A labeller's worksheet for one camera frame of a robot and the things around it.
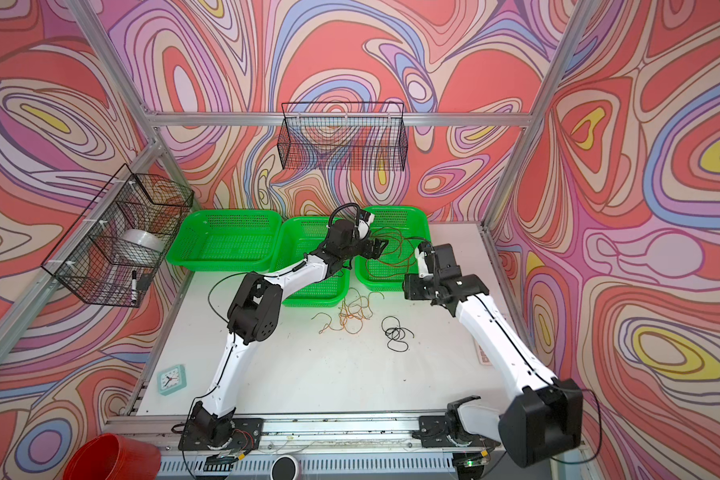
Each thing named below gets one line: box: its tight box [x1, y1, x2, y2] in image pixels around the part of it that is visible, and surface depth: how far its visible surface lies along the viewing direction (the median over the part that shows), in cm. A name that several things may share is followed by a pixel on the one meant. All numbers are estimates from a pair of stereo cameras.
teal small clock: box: [157, 364, 187, 396], surface depth 82 cm
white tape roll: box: [119, 229, 166, 252], surface depth 75 cm
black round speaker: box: [270, 454, 298, 480], surface depth 66 cm
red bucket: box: [63, 433, 162, 480], surface depth 62 cm
